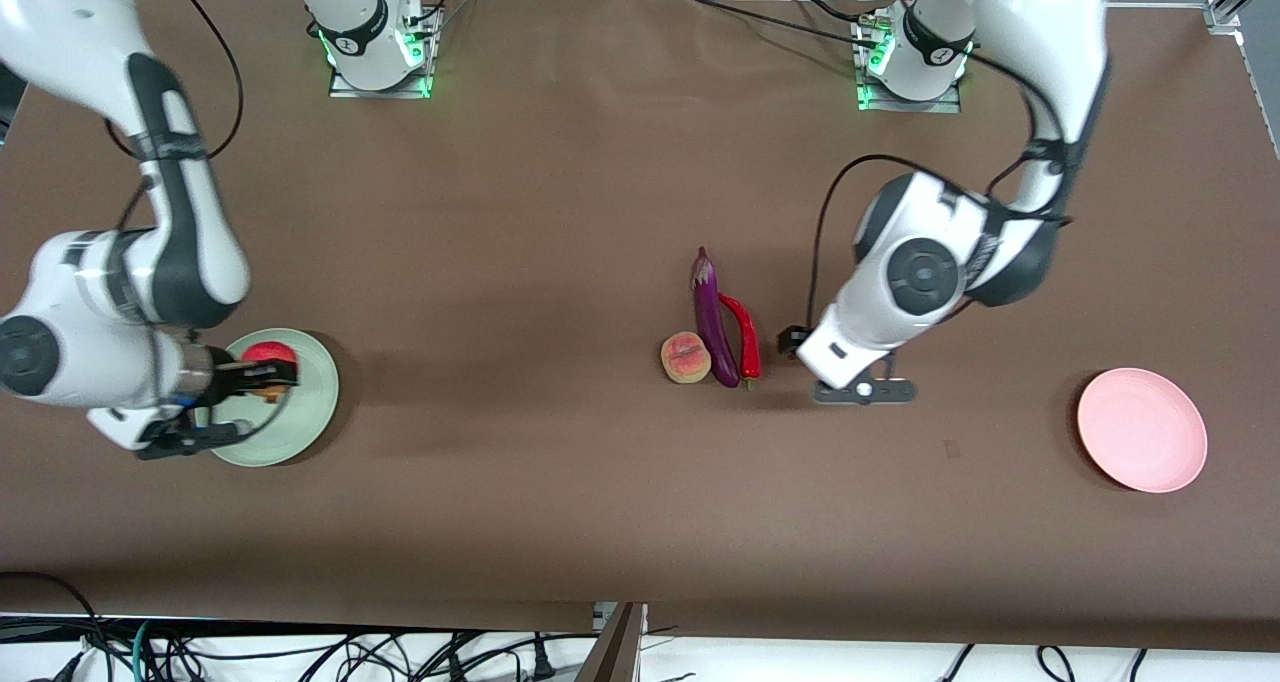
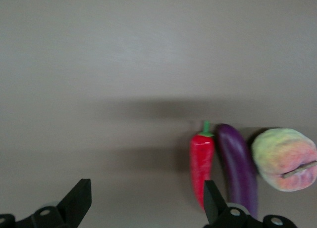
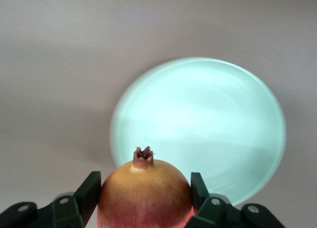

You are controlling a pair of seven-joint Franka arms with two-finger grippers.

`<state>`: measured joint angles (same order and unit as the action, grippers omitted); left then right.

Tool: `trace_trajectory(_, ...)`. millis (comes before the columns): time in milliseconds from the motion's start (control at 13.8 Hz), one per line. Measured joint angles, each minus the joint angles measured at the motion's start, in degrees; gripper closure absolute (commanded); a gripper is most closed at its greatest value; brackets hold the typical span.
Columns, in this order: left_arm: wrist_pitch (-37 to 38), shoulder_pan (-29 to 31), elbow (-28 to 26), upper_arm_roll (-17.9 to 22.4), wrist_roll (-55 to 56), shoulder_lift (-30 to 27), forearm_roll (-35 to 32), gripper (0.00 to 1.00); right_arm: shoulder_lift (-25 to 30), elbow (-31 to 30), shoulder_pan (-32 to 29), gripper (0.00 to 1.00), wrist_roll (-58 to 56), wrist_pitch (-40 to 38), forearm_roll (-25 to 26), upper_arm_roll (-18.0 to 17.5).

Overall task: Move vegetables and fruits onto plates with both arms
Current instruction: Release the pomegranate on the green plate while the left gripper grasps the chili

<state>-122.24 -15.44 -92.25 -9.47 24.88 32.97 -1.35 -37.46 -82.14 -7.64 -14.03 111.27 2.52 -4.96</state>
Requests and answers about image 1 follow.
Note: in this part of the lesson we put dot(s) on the grey right arm wrist camera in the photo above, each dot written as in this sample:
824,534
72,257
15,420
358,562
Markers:
215,430

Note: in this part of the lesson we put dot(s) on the red chili pepper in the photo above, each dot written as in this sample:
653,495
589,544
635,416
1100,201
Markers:
748,342

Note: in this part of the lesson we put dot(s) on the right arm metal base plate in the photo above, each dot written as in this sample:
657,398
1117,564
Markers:
345,91

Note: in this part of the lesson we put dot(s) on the pale green round plate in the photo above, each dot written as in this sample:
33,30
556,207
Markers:
305,417

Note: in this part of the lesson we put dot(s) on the aluminium table frame post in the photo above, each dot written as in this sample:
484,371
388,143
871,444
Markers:
615,652

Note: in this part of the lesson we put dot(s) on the brown table cloth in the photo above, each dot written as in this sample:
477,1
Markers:
560,212

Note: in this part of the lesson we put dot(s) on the pink round plate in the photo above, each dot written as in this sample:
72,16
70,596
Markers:
1142,430

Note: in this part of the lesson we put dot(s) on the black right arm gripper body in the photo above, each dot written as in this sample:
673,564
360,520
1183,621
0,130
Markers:
226,374

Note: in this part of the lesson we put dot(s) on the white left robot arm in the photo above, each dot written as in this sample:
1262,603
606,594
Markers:
930,272

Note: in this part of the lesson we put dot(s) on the long purple eggplant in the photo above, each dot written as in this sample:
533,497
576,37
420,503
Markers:
713,327

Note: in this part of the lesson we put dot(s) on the red apple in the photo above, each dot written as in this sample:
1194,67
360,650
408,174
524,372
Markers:
268,352

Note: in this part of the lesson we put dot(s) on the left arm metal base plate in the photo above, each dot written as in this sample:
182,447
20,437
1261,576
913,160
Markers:
940,108

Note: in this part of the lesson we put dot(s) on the pink yellow peach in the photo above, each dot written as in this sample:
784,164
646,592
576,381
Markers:
686,358

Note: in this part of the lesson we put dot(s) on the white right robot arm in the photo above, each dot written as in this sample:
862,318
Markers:
180,212

